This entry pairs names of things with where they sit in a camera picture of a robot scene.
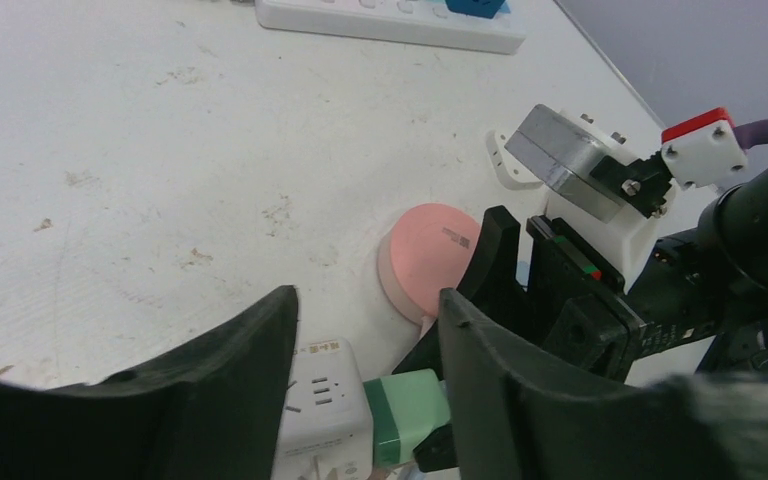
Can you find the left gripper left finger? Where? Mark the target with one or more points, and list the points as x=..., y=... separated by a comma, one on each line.
x=208, y=409

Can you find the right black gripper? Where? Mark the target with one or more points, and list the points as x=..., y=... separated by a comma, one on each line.
x=587, y=313

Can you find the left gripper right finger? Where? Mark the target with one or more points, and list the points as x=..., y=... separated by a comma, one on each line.
x=519, y=412

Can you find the pink round disc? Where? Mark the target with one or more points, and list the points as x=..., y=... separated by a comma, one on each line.
x=427, y=250

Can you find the green plug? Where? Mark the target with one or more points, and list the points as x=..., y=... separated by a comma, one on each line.
x=406, y=408

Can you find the white cube adapter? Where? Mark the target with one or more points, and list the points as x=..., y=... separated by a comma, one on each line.
x=326, y=429

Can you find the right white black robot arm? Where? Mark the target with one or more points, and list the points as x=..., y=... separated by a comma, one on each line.
x=732, y=234

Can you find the white power strip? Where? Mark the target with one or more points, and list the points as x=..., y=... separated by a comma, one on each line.
x=429, y=23

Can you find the dark blue cube adapter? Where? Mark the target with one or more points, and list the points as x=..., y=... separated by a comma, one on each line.
x=476, y=8

